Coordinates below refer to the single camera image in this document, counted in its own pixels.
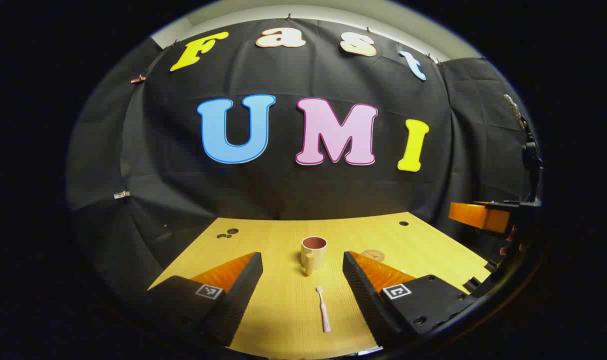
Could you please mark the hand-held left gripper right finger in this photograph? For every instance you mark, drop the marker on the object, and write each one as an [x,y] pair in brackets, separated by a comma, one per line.
[366,300]

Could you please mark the pink toothbrush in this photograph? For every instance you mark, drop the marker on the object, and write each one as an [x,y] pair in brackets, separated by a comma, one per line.
[323,310]

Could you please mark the copper clip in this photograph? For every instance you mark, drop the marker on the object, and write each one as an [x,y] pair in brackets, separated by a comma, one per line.
[138,78]

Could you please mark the beige cup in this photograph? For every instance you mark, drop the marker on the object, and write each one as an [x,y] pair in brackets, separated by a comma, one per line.
[316,257]

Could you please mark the wooden desktop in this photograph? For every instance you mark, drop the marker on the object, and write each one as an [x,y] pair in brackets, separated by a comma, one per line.
[283,310]

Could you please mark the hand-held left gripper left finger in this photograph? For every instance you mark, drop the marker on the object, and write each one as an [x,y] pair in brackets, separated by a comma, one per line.
[238,295]

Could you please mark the silver clip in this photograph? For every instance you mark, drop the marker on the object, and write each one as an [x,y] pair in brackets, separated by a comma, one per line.
[122,194]

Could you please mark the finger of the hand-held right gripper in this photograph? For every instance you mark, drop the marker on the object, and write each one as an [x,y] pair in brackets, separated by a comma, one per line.
[478,216]

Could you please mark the black backdrop cloth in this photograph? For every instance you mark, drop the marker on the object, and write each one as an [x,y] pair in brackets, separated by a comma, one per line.
[283,190]

